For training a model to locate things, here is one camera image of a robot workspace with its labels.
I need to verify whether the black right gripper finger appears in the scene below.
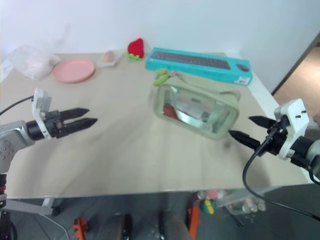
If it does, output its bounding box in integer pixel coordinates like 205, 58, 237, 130
248, 115, 276, 131
228, 130, 262, 151

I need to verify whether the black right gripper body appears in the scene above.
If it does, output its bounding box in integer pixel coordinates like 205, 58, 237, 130
260, 116, 292, 157

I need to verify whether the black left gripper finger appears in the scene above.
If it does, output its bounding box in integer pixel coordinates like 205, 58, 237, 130
61, 107, 90, 119
65, 117, 98, 135

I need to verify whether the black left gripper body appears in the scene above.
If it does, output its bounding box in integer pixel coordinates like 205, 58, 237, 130
39, 110, 68, 139

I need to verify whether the clear green zip pouch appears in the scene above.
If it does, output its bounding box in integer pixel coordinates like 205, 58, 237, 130
152, 75, 242, 142

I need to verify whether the pink round plate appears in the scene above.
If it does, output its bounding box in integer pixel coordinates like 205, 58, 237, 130
51, 58, 96, 84

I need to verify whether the clear plastic box of items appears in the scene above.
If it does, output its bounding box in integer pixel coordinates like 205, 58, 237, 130
196, 188, 267, 216

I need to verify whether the small wrapped bun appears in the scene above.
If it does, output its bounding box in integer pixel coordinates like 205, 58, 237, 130
96, 50, 124, 68

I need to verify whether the clear plastic bag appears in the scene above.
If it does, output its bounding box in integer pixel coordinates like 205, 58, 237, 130
0, 44, 62, 81

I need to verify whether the teal keyboard box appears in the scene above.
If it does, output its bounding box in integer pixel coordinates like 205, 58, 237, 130
145, 47, 253, 87

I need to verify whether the red plush strawberry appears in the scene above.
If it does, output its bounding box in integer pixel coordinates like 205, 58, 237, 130
126, 37, 146, 62

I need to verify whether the orange clamp tool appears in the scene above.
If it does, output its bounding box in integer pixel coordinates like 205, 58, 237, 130
187, 199, 202, 240
72, 216, 89, 240

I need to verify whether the dark rounded robot foot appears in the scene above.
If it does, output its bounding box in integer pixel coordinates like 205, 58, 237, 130
159, 211, 192, 240
100, 212, 133, 240

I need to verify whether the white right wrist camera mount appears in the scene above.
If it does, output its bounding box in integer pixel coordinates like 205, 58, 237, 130
273, 98, 311, 160

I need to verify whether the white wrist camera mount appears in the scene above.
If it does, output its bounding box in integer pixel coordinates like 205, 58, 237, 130
31, 87, 53, 140
273, 98, 311, 160

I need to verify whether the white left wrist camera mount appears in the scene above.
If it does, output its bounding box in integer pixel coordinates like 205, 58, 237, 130
31, 87, 53, 140

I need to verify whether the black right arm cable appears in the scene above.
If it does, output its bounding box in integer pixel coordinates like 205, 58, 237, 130
243, 119, 320, 222

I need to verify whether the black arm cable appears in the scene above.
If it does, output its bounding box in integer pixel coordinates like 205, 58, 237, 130
243, 119, 320, 222
0, 96, 35, 116

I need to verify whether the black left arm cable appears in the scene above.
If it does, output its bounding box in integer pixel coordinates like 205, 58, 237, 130
0, 96, 35, 116

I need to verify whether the grey table frame bar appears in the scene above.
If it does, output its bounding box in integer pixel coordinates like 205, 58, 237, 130
4, 197, 61, 217

